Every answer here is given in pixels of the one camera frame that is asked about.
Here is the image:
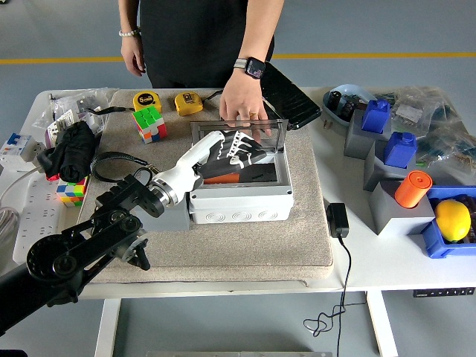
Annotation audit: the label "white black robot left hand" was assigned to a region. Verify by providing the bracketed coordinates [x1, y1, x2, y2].
[159, 129, 267, 205]

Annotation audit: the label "person's left hand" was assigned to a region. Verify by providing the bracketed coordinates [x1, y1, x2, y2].
[219, 71, 273, 137]

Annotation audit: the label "person's right hand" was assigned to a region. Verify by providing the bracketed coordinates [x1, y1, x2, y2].
[120, 35, 147, 77]

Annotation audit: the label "orange cylinder battery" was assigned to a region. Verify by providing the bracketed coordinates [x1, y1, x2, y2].
[203, 173, 239, 185]
[394, 170, 434, 210]

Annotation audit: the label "transparent hinged box lid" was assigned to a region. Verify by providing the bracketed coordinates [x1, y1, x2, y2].
[190, 118, 289, 153]

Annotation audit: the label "grey plastic junction box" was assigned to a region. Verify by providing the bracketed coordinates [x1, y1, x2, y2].
[187, 147, 295, 225]

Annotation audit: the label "black smartwatch grey band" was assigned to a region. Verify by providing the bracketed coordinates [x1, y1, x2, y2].
[233, 56, 267, 81]

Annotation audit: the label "yellow tape measure 5m print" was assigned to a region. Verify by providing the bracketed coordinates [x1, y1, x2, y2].
[132, 91, 164, 112]

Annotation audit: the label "black open case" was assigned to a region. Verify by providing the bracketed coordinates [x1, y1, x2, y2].
[259, 62, 323, 131]

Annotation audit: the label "yellow tape measure black label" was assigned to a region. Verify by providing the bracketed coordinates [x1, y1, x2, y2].
[174, 91, 206, 118]

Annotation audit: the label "rubik's cube green face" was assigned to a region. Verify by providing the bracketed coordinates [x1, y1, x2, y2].
[132, 106, 168, 144]

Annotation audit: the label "grey block holder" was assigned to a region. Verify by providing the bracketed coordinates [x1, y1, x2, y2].
[343, 109, 393, 161]
[363, 140, 417, 193]
[370, 181, 436, 236]
[147, 200, 192, 232]

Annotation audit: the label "person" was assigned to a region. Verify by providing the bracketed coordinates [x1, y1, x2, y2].
[139, 0, 277, 89]

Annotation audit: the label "clear bags of small parts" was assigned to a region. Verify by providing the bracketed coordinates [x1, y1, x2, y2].
[31, 88, 120, 149]

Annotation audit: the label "grey-brown fabric mat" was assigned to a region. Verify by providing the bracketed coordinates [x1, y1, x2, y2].
[66, 88, 335, 286]

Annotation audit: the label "light blue bowl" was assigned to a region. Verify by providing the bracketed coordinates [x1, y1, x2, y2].
[322, 83, 376, 129]

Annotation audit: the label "black cloth bundle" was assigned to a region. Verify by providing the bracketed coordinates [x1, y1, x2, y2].
[36, 120, 100, 183]

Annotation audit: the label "rubik's cube multicolour face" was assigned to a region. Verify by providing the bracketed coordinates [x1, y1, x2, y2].
[56, 176, 90, 208]

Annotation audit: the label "blue plastic block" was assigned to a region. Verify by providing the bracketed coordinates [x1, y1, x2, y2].
[383, 131, 418, 168]
[361, 99, 392, 134]

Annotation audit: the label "black power adapter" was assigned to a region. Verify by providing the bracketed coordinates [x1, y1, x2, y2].
[326, 202, 350, 239]

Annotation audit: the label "white power strip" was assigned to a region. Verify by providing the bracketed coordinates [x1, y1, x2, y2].
[13, 179, 62, 265]

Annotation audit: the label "white table leg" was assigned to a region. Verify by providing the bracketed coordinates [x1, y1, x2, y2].
[366, 291, 399, 357]
[92, 298, 122, 357]

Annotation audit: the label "clear bags of components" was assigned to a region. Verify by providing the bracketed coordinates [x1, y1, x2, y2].
[371, 86, 476, 187]

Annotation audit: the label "blue storage bin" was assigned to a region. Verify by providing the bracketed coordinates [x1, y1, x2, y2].
[420, 185, 476, 259]

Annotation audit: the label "yellow lemon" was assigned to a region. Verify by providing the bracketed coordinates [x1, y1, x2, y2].
[434, 199, 472, 242]

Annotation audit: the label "black table control panel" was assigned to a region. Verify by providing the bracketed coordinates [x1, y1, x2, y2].
[412, 288, 476, 298]

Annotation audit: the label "white circuit breaker blue switch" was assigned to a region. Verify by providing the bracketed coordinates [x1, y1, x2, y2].
[0, 132, 46, 174]

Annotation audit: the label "white cable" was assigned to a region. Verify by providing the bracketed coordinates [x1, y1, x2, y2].
[0, 167, 42, 202]

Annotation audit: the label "black adapter cord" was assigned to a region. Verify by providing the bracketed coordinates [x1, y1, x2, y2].
[303, 236, 367, 357]

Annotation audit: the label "grey coiled cable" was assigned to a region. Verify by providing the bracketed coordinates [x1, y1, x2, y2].
[0, 207, 19, 243]

